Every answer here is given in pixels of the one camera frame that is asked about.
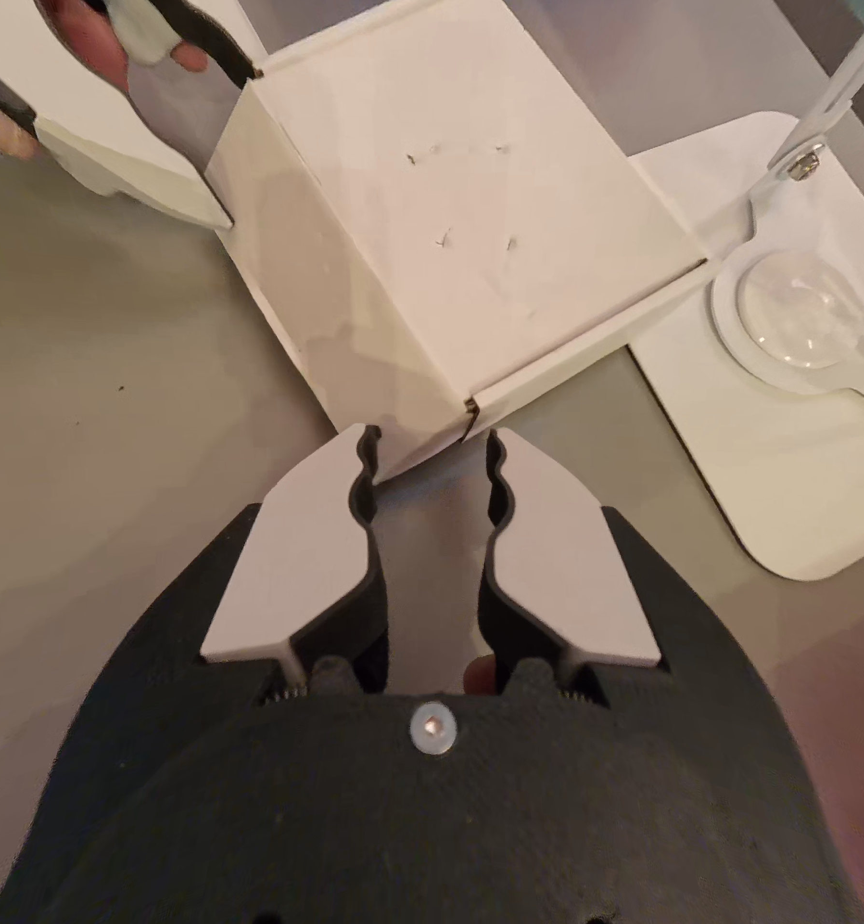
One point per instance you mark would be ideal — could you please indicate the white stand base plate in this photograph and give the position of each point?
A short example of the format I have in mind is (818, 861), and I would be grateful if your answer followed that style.
(764, 462)

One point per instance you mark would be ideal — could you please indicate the person's left hand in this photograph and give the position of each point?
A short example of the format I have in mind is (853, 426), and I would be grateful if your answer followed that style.
(89, 36)

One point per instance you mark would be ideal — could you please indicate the white cardboard box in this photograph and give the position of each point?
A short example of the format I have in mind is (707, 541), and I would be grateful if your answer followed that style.
(461, 216)

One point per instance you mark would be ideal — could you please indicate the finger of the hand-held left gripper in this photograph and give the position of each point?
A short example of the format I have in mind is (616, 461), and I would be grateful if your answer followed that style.
(78, 123)
(215, 40)

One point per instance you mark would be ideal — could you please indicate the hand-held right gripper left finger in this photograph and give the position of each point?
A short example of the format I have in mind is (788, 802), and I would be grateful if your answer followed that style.
(288, 563)

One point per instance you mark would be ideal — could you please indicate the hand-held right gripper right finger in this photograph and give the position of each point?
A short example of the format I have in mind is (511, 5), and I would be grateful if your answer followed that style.
(576, 570)

